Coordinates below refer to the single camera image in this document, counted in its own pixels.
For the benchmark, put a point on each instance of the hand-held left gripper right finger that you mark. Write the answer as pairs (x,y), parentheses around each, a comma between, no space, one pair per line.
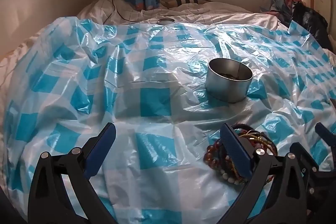
(236,150)

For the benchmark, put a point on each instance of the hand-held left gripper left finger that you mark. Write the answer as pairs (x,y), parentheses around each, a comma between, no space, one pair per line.
(101,146)

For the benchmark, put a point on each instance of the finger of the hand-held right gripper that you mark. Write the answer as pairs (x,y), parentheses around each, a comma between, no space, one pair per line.
(302,154)
(324,133)

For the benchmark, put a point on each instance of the gold bangle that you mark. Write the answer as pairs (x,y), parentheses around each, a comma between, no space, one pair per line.
(258,138)

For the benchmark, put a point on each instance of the round metal tin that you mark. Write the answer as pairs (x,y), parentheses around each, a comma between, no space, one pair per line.
(225,88)

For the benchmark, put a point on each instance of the blue checkered plastic sheet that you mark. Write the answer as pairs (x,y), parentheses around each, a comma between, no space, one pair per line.
(155,108)

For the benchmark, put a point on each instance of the black plastic bag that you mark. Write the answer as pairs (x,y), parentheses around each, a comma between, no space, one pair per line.
(312,22)

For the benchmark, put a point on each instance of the round metal tin lid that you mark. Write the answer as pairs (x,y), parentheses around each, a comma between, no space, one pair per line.
(166,21)

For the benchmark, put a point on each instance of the striped pillow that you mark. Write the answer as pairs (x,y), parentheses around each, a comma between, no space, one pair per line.
(189,1)

